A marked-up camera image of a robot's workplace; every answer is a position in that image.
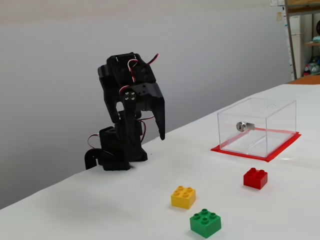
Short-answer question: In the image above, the transparent plastic box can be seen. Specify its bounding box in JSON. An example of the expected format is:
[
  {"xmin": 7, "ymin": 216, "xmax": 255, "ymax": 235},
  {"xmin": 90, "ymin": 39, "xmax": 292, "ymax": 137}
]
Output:
[{"xmin": 216, "ymin": 96, "xmax": 297, "ymax": 158}]

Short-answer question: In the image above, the yellow lego brick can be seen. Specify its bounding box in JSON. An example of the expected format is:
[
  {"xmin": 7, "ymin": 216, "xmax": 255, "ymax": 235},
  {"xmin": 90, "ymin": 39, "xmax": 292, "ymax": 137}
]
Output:
[{"xmin": 170, "ymin": 185, "xmax": 197, "ymax": 210}]

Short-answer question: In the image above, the red lego brick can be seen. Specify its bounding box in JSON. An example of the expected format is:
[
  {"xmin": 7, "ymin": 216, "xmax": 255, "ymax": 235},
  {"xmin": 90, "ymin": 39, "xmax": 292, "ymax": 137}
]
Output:
[{"xmin": 243, "ymin": 167, "xmax": 269, "ymax": 190}]

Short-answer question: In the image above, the white cabinet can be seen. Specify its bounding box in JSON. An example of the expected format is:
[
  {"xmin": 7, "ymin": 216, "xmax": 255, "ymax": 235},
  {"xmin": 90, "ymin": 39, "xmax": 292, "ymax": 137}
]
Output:
[{"xmin": 284, "ymin": 14, "xmax": 305, "ymax": 79}]

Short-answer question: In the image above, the orange table surface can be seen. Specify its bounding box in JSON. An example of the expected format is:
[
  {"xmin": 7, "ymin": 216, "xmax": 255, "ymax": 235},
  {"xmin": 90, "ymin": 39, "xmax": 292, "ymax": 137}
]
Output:
[{"xmin": 287, "ymin": 74, "xmax": 320, "ymax": 86}]

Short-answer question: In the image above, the metal shelf rack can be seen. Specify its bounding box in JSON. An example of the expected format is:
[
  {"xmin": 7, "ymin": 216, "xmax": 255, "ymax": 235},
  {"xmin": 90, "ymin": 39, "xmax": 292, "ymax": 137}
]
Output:
[{"xmin": 284, "ymin": 0, "xmax": 320, "ymax": 81}]

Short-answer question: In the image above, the red base mat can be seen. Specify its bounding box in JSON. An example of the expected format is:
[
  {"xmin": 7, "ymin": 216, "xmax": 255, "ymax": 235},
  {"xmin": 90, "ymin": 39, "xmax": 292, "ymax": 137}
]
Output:
[{"xmin": 210, "ymin": 127, "xmax": 302, "ymax": 163}]

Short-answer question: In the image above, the red white servo cable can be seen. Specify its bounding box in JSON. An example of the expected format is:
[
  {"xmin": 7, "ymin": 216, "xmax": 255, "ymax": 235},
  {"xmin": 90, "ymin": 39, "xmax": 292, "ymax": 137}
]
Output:
[
  {"xmin": 119, "ymin": 59, "xmax": 140, "ymax": 94},
  {"xmin": 87, "ymin": 134, "xmax": 101, "ymax": 151},
  {"xmin": 146, "ymin": 53, "xmax": 160, "ymax": 66}
]

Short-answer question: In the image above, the green lego brick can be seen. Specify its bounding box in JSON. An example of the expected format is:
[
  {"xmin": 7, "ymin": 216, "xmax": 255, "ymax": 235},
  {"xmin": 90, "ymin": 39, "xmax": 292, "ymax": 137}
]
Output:
[{"xmin": 189, "ymin": 207, "xmax": 222, "ymax": 239}]

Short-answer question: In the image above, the silver metal cam lock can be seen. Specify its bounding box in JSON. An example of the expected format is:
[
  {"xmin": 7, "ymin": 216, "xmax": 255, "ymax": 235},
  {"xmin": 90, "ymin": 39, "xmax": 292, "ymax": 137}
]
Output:
[{"xmin": 236, "ymin": 121, "xmax": 256, "ymax": 133}]

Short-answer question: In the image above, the black table clamp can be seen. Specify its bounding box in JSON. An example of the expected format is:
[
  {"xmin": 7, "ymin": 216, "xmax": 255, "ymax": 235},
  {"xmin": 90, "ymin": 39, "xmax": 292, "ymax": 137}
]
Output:
[{"xmin": 84, "ymin": 148, "xmax": 101, "ymax": 171}]

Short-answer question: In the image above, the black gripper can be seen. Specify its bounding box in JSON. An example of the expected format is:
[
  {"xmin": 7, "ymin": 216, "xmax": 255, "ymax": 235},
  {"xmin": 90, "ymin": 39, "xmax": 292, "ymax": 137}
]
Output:
[{"xmin": 121, "ymin": 82, "xmax": 166, "ymax": 141}]

